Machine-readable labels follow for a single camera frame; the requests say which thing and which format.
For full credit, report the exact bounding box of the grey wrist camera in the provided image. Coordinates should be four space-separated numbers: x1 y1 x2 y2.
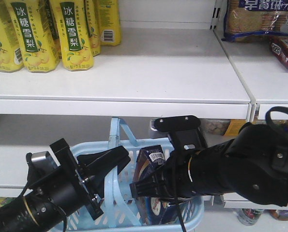
26 151 57 175
150 115 207 151

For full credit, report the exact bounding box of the yellow pear drink bottle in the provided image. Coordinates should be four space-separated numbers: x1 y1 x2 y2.
85 0 101 56
50 0 94 71
5 0 59 73
0 0 24 73
96 0 121 46

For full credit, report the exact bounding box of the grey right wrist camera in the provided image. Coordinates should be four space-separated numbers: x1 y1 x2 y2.
150 115 207 151

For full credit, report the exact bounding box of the clear bottle red label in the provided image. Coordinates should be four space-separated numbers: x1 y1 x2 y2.
237 208 264 226

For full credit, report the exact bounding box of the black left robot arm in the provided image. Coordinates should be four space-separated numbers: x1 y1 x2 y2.
0 139 130 232

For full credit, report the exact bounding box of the clear breakfast biscuit bag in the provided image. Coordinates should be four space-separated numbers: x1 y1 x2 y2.
224 0 288 42

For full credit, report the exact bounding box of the dark blue cookie box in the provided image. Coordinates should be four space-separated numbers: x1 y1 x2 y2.
133 145 177 225

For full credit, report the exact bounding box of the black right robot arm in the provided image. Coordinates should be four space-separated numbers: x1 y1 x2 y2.
129 119 288 206

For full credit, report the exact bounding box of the yellow labelled biscuit tub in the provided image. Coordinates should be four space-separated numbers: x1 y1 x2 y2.
199 118 256 137

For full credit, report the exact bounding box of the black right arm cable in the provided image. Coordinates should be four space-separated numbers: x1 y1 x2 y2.
169 149 187 232

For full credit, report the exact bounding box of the maroon snack bag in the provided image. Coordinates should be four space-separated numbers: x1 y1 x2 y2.
269 36 288 69

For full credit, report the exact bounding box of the light blue shopping basket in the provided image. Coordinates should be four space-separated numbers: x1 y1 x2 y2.
49 117 205 232

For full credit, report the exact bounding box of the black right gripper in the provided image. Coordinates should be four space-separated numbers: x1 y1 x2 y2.
130 149 195 201

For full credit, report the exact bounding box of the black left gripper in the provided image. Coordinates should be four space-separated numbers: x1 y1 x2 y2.
27 138 131 220

